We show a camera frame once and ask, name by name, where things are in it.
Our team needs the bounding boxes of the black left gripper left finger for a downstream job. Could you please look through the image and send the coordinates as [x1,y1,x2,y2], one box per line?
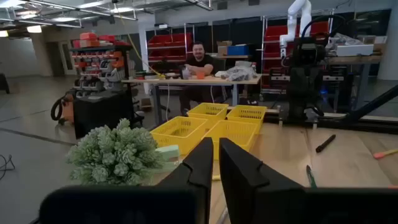
[155,137,214,224]

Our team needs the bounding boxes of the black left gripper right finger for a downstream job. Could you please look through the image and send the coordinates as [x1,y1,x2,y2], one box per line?
[219,138,307,224]

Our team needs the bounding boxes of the black pen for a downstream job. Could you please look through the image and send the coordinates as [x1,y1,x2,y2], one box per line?
[315,134,337,154]

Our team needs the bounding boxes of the yellow pencil orange eraser cap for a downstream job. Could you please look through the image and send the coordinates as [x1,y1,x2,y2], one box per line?
[373,148,398,161]

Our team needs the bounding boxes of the black tool cart red bins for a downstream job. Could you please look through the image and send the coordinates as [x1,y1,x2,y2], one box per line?
[68,32,135,139]

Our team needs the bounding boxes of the mint green stapler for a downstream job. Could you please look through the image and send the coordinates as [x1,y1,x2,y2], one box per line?
[154,144,181,172]

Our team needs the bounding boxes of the yellow plastic bin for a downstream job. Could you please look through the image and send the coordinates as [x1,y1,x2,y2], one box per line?
[202,119,259,161]
[186,102,230,123]
[226,105,268,135]
[150,116,208,156]

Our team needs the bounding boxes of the green artificial potted plant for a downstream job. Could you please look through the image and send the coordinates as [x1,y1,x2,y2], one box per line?
[66,117,166,187]

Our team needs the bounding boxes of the wooden desk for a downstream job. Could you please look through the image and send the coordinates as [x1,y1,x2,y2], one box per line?
[121,74,263,127]

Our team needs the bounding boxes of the clear plastic bag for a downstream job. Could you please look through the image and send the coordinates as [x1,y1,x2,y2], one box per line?
[219,64,259,82]

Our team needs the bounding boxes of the person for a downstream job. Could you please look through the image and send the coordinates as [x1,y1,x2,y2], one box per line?
[178,41,219,116]

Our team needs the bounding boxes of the cardboard box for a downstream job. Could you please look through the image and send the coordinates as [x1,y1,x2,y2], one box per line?
[216,40,233,56]

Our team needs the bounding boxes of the blue box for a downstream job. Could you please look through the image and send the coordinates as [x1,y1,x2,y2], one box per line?
[226,45,251,57]

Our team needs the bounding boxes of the orange shop vacuum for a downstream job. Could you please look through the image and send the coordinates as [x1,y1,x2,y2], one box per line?
[50,93,75,126]

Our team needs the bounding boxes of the wooden workbench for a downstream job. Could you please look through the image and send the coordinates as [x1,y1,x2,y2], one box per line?
[323,32,386,113]

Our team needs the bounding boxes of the white box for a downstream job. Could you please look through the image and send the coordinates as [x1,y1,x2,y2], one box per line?
[335,44,374,57]

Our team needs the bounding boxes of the black table frame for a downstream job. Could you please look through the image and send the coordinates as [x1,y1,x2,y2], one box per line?
[264,83,398,135]

